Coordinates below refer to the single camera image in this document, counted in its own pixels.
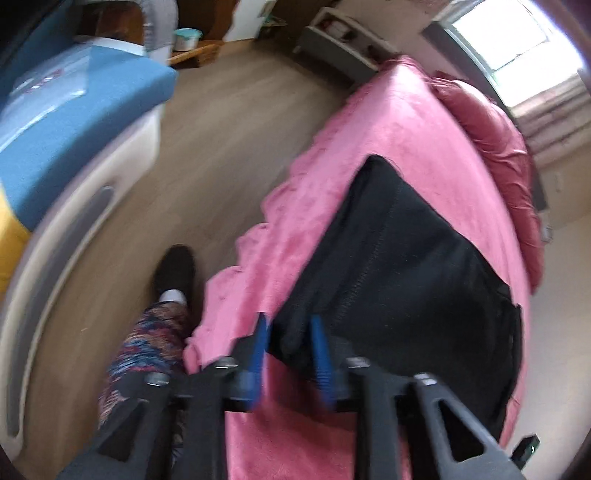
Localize black pants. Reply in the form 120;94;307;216
267;155;522;436

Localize person's patterned trouser leg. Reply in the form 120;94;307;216
98;302;189;425

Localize black shoe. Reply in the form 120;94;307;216
152;245;197;307

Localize dark pink duvet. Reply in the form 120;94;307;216
430;77;544;292

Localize pink bed sheet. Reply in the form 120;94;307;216
184;58;530;479

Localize blue yellow storage box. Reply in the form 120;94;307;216
0;36;180;296

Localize beige patterned curtain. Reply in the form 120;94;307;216
511;75;590;168

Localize wooden desk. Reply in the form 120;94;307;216
167;40;224;67

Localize teal lidded cup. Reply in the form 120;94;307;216
173;28;202;52

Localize bright window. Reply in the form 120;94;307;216
447;0;583;107

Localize white bedside shelf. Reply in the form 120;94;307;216
294;7;399;85

